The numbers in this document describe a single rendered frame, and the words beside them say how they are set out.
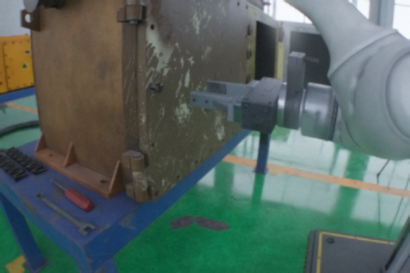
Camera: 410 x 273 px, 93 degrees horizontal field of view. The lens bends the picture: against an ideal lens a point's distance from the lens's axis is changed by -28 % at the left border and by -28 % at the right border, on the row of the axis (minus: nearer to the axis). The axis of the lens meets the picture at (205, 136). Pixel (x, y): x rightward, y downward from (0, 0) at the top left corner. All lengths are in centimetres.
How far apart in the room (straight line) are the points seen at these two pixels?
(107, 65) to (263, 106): 42
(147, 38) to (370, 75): 42
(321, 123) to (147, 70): 35
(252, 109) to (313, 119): 10
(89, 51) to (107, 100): 15
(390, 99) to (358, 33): 9
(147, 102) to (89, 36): 29
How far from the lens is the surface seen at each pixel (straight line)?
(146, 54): 53
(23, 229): 134
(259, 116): 38
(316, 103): 39
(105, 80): 68
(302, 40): 191
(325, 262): 104
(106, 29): 67
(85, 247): 61
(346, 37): 28
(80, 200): 69
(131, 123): 58
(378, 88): 21
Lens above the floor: 104
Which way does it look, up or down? 21 degrees down
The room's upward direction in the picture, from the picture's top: 2 degrees clockwise
